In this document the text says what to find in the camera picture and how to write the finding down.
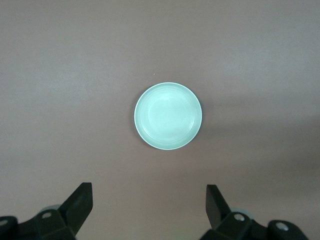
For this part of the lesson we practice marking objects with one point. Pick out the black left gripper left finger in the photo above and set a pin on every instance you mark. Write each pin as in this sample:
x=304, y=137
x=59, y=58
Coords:
x=75, y=205

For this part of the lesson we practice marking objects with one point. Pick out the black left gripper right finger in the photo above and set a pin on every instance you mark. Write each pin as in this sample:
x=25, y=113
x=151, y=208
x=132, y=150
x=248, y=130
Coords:
x=217, y=210

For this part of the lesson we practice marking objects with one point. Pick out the mint green round plate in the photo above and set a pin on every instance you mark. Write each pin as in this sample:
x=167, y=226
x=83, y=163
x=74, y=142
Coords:
x=168, y=116

